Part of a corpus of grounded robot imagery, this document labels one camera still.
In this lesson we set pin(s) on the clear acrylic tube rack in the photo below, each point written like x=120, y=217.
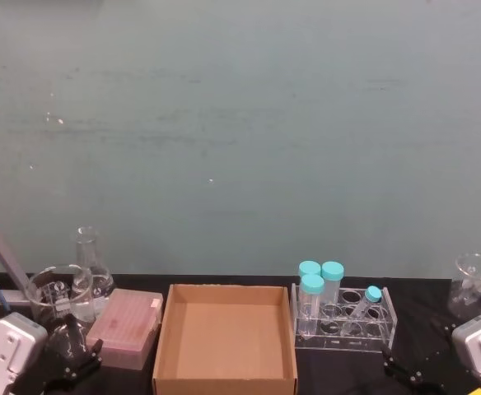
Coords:
x=372, y=339

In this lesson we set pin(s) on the slim tube with teal cap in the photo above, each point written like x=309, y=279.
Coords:
x=364, y=310

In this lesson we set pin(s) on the clear glass conical flask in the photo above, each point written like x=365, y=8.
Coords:
x=96, y=284

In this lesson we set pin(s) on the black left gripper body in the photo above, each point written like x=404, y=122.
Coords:
x=65, y=382

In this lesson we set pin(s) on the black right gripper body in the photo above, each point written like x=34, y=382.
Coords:
x=434, y=384

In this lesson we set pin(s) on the clear glass beaker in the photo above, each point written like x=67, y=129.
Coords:
x=45, y=296
x=469, y=288

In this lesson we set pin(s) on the pink pipette tip box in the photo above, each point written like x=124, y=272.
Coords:
x=127, y=325

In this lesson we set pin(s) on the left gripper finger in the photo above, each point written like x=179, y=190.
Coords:
x=63, y=345
x=90, y=356

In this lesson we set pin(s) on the wide tube with teal cap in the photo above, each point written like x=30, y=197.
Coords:
x=332, y=271
x=309, y=267
x=311, y=302

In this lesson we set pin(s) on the grey metal frame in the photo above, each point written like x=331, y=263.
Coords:
x=6, y=263

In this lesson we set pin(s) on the brown cardboard tray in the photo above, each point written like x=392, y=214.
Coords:
x=224, y=329

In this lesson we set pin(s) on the black table cloth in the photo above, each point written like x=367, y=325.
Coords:
x=339, y=370

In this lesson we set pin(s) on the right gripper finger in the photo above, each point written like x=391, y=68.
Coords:
x=401, y=364
x=444, y=345

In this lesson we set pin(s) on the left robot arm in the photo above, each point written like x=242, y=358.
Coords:
x=7, y=354

